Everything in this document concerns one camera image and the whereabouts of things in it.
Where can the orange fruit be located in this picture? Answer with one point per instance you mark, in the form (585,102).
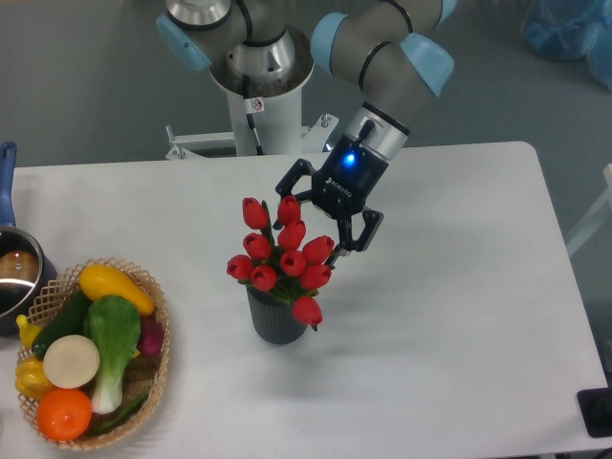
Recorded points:
(64,414)

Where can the white frame at right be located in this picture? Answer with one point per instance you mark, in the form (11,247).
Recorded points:
(592,219)

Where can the red tulip bouquet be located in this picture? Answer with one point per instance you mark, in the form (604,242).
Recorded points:
(283,268)

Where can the woven wicker basket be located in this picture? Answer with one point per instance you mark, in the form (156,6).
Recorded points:
(145,377)

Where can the dark green cucumber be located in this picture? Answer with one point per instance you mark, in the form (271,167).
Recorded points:
(67,321)

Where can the yellow banana tip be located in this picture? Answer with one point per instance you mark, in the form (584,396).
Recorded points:
(28,332)

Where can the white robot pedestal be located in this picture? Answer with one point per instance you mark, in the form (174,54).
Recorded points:
(259,126)

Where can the yellow bell pepper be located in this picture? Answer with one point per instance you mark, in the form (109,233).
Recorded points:
(31,380)

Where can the blue saucepan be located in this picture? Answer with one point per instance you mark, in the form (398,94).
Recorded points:
(25,268)

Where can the yellow squash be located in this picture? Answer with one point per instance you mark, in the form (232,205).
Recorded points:
(98,280)

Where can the black device at edge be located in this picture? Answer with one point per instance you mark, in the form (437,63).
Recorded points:
(595,409)

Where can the blue plastic bag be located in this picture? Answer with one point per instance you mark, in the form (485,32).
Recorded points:
(572,30)

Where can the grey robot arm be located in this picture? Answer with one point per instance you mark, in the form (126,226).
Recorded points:
(262,62)

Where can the dark grey ribbed vase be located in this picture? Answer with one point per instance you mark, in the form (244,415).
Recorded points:
(273,319)

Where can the purple red radish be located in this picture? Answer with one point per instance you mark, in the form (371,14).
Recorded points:
(152,337)

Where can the cream round onion slice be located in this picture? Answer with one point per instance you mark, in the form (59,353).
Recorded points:
(71,362)

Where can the green bok choy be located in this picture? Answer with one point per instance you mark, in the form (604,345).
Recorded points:
(113,324)

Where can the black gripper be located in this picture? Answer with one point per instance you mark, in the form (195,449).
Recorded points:
(349,184)

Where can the green chili pepper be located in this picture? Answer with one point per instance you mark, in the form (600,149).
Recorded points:
(122,416)

